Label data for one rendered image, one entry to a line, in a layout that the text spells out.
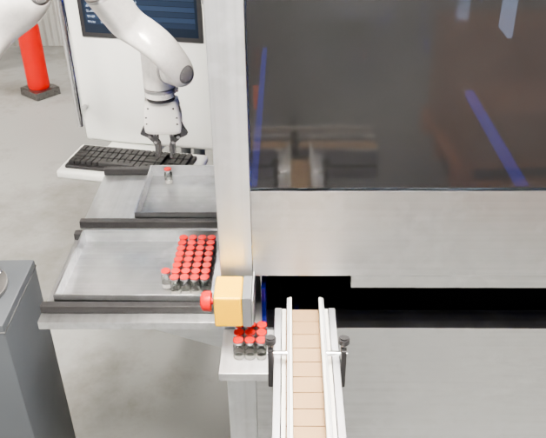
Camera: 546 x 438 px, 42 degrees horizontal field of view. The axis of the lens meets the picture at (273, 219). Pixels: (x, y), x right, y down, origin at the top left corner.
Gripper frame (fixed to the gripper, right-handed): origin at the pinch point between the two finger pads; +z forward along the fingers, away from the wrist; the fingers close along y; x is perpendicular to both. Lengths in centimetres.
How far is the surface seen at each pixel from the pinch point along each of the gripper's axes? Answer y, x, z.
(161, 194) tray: 1.1, 6.6, 10.6
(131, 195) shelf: 9.3, 7.2, 11.0
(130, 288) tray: 2, 49, 11
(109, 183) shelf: 16.8, 0.3, 11.0
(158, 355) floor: 14, -23, 99
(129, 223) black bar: 6.5, 23.7, 9.5
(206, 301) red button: -18, 69, -2
